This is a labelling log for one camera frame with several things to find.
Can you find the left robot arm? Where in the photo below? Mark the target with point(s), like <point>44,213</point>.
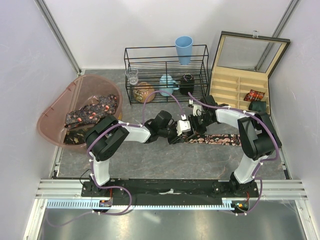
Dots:
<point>104,139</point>

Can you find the tall blue plastic cup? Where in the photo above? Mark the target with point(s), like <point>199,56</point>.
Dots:
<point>183,45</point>

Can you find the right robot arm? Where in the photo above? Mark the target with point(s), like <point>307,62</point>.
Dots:
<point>257,135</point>

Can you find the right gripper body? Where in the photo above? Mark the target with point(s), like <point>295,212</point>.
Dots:
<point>198,123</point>

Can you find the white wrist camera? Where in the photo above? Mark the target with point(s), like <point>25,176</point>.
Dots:
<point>196,109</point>
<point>183,125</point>

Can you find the black floral rose tie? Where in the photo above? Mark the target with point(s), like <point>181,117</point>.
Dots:
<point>218,139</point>

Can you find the clear drinking glass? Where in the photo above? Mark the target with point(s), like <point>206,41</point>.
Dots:
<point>132,75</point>

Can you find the wooden tie storage box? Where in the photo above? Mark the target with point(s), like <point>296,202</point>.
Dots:
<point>244,63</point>

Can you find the black cup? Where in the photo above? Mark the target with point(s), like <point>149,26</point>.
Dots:
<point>187,84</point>

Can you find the dark floral tie in basket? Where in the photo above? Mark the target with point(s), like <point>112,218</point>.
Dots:
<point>91,114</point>

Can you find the light blue mug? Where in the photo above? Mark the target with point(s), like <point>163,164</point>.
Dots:
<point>167,85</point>

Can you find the black wire rack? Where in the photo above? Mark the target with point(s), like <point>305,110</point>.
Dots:
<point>154,61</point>

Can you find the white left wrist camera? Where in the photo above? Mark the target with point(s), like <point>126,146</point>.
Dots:
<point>183,125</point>

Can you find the pink plastic basket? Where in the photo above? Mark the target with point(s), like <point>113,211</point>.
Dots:
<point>83,91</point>

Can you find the brown paisley tie in basket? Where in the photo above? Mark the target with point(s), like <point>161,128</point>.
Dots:
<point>75,137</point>

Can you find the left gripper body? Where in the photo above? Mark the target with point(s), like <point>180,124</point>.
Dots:
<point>170,132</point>

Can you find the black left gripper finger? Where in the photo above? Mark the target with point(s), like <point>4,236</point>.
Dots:
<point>183,138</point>
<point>175,140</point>

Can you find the rolled red patterned tie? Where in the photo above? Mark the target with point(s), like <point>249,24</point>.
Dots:
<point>254,95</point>

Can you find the grey slotted cable duct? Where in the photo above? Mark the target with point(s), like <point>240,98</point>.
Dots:
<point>90,204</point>

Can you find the brown ceramic bowl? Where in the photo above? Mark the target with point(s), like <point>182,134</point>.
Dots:
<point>141,91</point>

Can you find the rolled dark green tie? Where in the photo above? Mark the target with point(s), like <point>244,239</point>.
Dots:
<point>258,106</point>

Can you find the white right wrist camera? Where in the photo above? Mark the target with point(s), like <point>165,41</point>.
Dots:
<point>196,109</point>

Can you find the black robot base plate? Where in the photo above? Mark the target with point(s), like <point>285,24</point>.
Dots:
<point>171,191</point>

